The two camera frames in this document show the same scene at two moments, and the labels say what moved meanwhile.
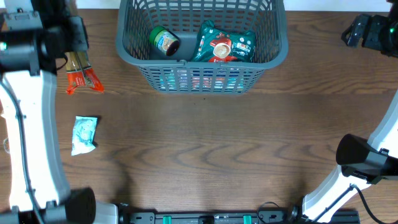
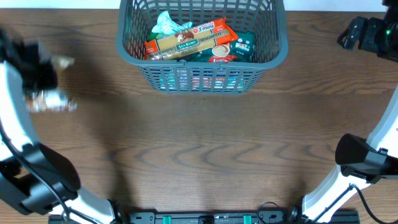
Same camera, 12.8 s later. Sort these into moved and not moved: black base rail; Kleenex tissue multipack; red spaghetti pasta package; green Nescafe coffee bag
Moved: red spaghetti pasta package
Not moved: black base rail; green Nescafe coffee bag; Kleenex tissue multipack
